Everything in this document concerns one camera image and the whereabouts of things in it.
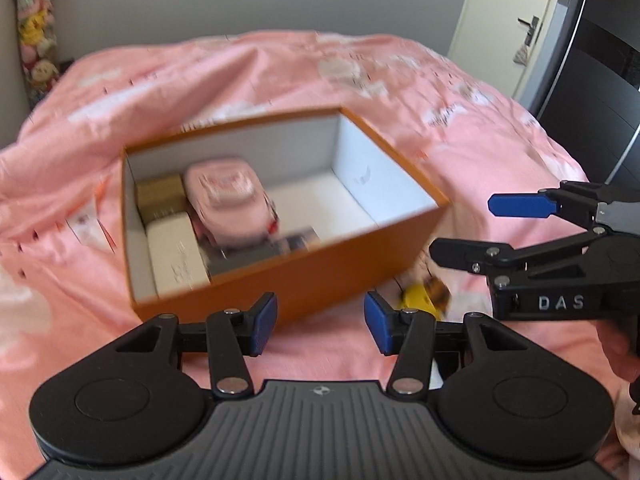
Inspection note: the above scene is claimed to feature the gold gift box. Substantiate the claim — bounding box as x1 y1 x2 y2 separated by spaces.
136 175 189 224

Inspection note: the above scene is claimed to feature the pink case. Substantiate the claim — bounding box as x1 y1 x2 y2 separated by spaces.
183 156 279 249

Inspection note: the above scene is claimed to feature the black wardrobe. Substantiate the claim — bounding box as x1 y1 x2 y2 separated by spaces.
529 0 640 187

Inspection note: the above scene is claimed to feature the orange cardboard box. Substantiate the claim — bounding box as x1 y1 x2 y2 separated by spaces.
122 106 452 328

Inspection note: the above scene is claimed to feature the white door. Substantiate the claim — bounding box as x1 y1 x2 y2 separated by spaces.
446 0 592 102

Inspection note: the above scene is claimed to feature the yellow and brown toy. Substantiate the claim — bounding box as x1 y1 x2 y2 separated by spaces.
397 279 452 322

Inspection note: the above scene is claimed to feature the pink printed blanket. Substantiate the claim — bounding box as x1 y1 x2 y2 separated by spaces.
0 30 640 480

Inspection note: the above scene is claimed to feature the person's right hand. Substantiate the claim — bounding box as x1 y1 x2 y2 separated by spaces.
596 317 640 387

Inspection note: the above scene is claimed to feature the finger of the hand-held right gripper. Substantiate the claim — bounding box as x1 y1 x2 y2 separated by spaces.
429 226 611 278
487 180 640 228

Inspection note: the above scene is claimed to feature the yellow plush toy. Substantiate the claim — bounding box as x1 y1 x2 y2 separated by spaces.
20 14 47 47

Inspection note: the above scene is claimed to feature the white box with script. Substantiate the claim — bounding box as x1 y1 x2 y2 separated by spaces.
146 212 211 297

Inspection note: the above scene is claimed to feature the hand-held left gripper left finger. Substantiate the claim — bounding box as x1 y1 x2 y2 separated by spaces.
107 291 279 395

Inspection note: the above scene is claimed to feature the door handle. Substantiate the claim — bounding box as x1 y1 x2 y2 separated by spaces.
519 15 544 47

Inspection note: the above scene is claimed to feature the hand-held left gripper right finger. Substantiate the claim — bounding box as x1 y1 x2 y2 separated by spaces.
364 291 531 395

